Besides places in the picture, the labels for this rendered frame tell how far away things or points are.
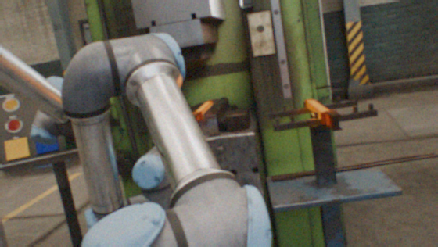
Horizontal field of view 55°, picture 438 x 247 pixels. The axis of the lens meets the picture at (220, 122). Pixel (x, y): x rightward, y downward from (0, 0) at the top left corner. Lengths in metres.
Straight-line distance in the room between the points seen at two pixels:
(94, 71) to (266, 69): 1.01
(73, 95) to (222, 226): 0.43
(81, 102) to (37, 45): 8.35
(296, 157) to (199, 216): 1.24
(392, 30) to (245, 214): 7.07
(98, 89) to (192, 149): 0.26
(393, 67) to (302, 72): 5.92
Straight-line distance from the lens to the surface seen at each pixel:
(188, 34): 1.62
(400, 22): 7.61
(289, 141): 1.78
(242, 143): 1.58
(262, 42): 1.71
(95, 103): 0.87
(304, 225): 1.92
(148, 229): 0.55
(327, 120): 1.25
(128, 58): 0.84
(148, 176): 1.03
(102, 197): 1.01
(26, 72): 1.10
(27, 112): 1.73
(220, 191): 0.62
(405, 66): 7.65
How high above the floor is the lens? 1.26
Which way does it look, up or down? 11 degrees down
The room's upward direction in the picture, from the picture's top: 10 degrees counter-clockwise
